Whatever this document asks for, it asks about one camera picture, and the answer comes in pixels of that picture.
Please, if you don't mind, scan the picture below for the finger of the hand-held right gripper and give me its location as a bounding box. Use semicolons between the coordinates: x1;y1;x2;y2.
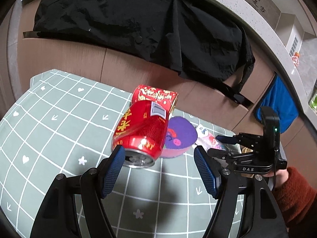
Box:
215;133;248;146
207;148;239;166

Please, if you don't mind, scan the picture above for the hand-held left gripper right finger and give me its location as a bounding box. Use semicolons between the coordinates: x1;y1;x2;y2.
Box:
194;145;289;238

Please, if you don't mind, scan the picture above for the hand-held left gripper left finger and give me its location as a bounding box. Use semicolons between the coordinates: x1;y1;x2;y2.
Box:
30;145;127;238

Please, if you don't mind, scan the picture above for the red drink can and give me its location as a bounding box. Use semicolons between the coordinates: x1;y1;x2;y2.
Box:
111;101;170;168

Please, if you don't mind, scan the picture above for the person's right forearm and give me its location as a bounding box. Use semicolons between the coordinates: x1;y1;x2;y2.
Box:
272;167;317;231

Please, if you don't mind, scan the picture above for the person's right hand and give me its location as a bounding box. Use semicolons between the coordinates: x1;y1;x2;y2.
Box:
274;167;289;188

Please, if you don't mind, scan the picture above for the pink white packet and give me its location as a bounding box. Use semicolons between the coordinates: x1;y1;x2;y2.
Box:
196;125;227;151

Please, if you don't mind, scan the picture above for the blue cloth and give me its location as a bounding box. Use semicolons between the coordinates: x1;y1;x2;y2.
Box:
256;73;300;132

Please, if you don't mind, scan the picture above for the purple pink round container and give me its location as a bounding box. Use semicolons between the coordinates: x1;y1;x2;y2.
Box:
160;116;198;159

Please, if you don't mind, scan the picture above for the green grid tablecloth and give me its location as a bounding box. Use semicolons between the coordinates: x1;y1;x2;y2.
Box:
0;69;244;238

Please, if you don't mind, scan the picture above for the white vent grille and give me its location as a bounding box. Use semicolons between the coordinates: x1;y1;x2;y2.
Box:
288;36;300;55

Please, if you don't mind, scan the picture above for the black garment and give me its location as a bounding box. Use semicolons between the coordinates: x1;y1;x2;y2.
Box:
33;0;256;109

